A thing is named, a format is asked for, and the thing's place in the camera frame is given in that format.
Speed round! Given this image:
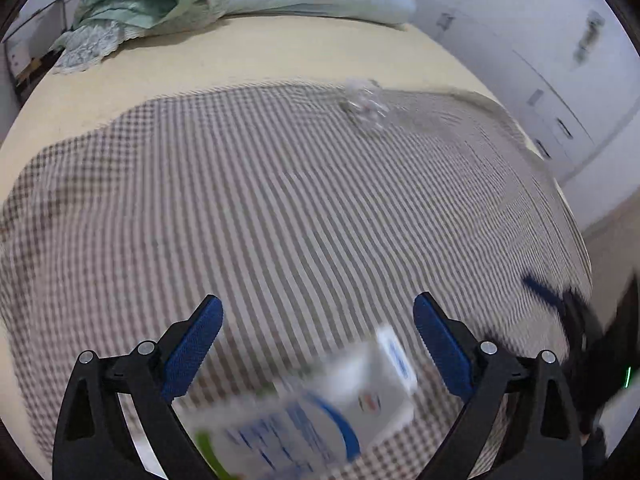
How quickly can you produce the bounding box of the hanging wardrobe ornament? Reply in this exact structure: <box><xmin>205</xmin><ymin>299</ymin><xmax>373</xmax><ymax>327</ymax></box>
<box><xmin>572</xmin><ymin>9</ymin><xmax>606</xmax><ymax>65</ymax></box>

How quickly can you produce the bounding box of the white carton box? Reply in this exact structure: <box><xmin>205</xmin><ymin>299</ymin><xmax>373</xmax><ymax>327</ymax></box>
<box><xmin>192</xmin><ymin>324</ymin><xmax>420</xmax><ymax>480</ymax></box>

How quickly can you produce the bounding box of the brown checkered cloth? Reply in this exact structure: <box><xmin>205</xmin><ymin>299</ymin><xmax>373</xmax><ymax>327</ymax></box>
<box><xmin>0</xmin><ymin>80</ymin><xmax>593</xmax><ymax>480</ymax></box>

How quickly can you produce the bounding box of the white wardrobe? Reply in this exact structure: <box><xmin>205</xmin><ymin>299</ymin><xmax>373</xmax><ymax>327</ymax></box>
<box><xmin>385</xmin><ymin>0</ymin><xmax>640</xmax><ymax>186</ymax></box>

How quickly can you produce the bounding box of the black trolley shelf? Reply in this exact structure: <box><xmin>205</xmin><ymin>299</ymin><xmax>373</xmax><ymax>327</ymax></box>
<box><xmin>4</xmin><ymin>0</ymin><xmax>68</xmax><ymax>106</ymax></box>

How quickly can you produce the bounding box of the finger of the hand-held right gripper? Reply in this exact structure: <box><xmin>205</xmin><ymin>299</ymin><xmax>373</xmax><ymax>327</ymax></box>
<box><xmin>522</xmin><ymin>274</ymin><xmax>576</xmax><ymax>313</ymax></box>

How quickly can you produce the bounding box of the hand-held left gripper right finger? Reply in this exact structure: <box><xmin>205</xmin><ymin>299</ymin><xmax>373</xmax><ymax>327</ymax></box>
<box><xmin>413</xmin><ymin>291</ymin><xmax>586</xmax><ymax>480</ymax></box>

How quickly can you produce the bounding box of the cream mattress sheet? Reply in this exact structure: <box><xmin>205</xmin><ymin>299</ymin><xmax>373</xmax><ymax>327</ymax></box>
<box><xmin>0</xmin><ymin>15</ymin><xmax>546</xmax><ymax>261</ymax></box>

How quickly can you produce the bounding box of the small clear plastic blister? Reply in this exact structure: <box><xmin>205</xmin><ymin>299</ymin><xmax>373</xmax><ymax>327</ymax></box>
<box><xmin>339</xmin><ymin>79</ymin><xmax>390</xmax><ymax>136</ymax></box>

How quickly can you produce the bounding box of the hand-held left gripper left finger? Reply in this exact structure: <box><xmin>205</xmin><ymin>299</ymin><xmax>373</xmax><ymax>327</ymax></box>
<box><xmin>51</xmin><ymin>295</ymin><xmax>224</xmax><ymax>480</ymax></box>

